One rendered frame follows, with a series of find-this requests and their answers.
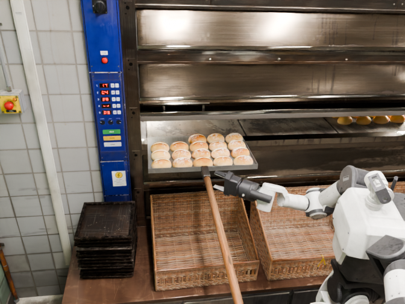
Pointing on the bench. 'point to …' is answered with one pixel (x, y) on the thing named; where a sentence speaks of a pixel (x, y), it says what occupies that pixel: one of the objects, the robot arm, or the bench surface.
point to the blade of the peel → (191, 157)
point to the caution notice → (119, 178)
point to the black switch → (99, 6)
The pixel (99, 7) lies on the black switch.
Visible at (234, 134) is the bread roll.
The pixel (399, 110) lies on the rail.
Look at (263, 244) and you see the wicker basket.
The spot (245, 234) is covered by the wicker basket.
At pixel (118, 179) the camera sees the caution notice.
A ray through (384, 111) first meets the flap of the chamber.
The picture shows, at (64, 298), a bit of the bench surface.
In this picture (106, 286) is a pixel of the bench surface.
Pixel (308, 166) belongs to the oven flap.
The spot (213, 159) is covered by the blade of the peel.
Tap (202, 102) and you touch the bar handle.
